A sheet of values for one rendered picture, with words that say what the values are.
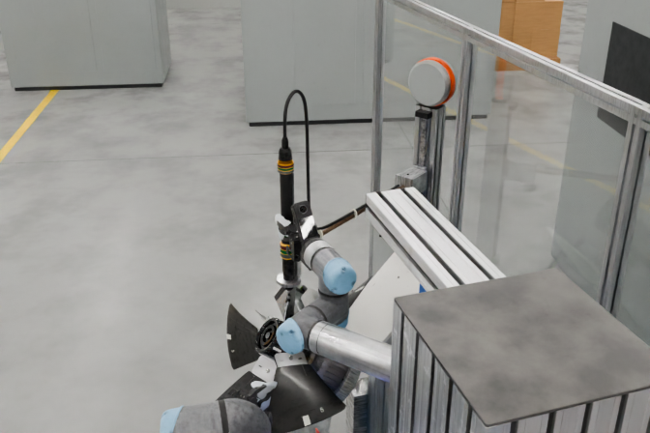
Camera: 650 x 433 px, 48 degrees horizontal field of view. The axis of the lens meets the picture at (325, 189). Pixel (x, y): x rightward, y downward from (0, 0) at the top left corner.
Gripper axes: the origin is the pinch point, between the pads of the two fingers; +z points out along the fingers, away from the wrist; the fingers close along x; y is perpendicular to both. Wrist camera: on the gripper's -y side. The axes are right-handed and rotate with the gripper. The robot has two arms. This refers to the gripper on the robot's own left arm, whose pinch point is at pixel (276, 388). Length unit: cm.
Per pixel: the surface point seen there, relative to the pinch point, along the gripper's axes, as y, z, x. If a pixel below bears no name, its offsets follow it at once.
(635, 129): -82, 41, -74
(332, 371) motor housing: -3.2, 21.8, 6.6
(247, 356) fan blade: 31.7, 19.9, 11.7
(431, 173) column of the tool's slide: -7, 80, -39
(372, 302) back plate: -1.9, 47.4, -4.4
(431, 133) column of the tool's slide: -7, 80, -53
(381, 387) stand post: -6.1, 43.0, 24.7
